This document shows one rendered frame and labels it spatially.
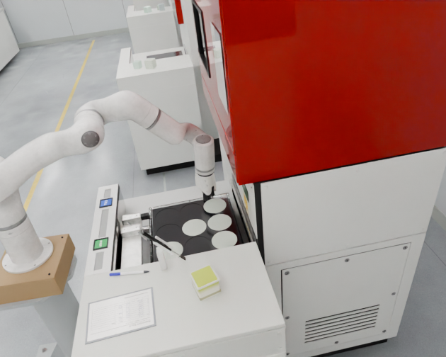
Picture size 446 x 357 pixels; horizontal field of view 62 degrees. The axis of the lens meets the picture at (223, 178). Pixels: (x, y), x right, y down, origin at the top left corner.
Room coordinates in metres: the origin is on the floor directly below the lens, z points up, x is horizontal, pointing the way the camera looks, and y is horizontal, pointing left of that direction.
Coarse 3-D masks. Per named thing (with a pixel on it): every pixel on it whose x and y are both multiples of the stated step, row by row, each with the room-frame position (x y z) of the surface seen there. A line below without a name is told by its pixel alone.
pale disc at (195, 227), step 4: (192, 220) 1.21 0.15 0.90; (196, 220) 1.20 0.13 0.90; (200, 220) 1.20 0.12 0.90; (184, 224) 1.19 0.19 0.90; (188, 224) 1.19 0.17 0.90; (192, 224) 1.19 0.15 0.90; (196, 224) 1.18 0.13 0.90; (200, 224) 1.18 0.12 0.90; (204, 224) 1.18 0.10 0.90; (184, 228) 1.16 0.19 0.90; (188, 228) 1.16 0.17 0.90; (192, 228) 1.16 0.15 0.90; (196, 228) 1.16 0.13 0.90; (200, 228) 1.15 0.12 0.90; (204, 228) 1.15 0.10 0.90; (184, 232) 1.14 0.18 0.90; (188, 232) 1.14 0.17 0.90; (192, 232) 1.13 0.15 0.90; (196, 232) 1.13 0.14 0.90; (200, 232) 1.13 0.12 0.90
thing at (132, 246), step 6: (138, 222) 1.26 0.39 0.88; (138, 234) 1.18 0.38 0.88; (126, 240) 1.16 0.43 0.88; (132, 240) 1.15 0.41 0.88; (138, 240) 1.15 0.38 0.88; (126, 246) 1.12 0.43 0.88; (132, 246) 1.12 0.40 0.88; (138, 246) 1.11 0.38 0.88; (126, 252) 1.09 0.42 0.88; (132, 252) 1.08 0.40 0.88; (138, 252) 1.08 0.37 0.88; (126, 258) 1.06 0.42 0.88; (132, 258) 1.05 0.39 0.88; (138, 258) 1.05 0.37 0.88; (126, 264) 1.02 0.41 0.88; (132, 264) 1.02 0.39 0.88; (138, 264) 1.01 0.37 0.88
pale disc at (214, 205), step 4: (208, 200) 1.33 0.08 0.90; (212, 200) 1.32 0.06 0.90; (216, 200) 1.32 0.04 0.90; (220, 200) 1.32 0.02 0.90; (204, 204) 1.31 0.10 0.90; (208, 204) 1.30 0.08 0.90; (212, 204) 1.30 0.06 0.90; (216, 204) 1.30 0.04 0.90; (220, 204) 1.29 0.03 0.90; (224, 204) 1.29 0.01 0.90; (204, 208) 1.28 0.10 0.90; (208, 208) 1.27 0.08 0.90; (212, 208) 1.27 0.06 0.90; (216, 208) 1.27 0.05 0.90; (220, 208) 1.26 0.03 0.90; (224, 208) 1.26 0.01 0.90; (212, 212) 1.24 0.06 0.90; (216, 212) 1.24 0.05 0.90
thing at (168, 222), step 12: (180, 204) 1.33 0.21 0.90; (192, 204) 1.32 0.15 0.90; (228, 204) 1.29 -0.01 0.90; (156, 216) 1.27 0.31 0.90; (168, 216) 1.26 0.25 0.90; (180, 216) 1.24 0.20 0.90; (192, 216) 1.24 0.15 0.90; (204, 216) 1.22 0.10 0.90; (156, 228) 1.19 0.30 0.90; (168, 228) 1.18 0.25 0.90; (180, 228) 1.17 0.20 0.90; (228, 228) 1.13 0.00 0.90; (168, 240) 1.11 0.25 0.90; (180, 240) 1.10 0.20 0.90; (192, 240) 1.09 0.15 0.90; (204, 240) 1.08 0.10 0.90; (240, 240) 1.05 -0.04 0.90; (192, 252) 1.02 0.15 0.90
